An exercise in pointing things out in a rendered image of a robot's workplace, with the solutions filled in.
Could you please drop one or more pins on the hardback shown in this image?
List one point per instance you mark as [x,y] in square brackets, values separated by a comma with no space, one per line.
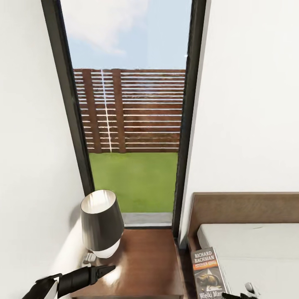
[207,273]

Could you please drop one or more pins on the table lamp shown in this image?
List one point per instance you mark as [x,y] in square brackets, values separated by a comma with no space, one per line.
[102,223]

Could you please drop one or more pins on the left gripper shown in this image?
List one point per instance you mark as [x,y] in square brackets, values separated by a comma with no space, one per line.
[88,276]

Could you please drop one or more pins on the bed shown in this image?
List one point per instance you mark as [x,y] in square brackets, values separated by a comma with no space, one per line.
[255,236]

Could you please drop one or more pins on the nightstand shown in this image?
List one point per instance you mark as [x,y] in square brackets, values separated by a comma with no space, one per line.
[146,268]

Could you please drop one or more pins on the fixed window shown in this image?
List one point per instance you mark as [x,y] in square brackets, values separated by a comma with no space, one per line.
[128,70]

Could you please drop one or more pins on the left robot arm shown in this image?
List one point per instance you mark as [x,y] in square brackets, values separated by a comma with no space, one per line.
[47,287]

